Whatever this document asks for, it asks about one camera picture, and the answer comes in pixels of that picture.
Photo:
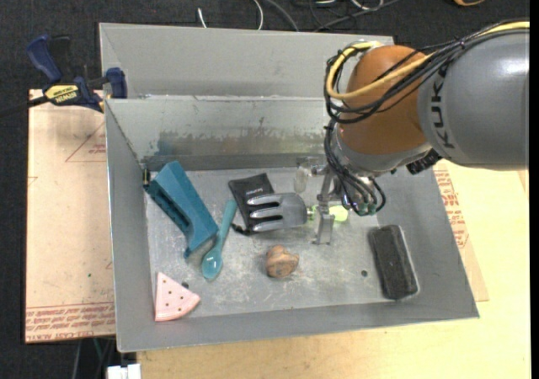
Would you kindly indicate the dark green flat block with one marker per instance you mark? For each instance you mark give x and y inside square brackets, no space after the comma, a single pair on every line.
[393,261]

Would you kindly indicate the grey metal fork head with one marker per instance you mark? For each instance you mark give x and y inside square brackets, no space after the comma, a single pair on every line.
[292,211]

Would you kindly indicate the teal ribbed plastic block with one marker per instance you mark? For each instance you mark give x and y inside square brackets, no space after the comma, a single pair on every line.
[177,196]

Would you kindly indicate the brown cardboard board red print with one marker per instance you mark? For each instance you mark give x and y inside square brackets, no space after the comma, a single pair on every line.
[63,221]

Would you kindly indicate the light green clear toy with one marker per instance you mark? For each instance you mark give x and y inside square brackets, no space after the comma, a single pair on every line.
[340,214]

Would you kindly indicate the pink triangular sponge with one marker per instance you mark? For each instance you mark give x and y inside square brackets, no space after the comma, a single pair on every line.
[172,299]

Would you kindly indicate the grey metal bin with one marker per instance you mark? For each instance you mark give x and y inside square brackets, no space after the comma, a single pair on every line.
[337,284]

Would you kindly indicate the teal plastic spoon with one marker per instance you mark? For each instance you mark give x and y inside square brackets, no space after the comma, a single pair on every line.
[212,261]

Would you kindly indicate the brown lumpy toy food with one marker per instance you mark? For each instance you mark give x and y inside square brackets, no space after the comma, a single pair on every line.
[281,261]

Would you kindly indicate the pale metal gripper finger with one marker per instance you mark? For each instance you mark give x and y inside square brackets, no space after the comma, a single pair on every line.
[302,182]
[327,229]

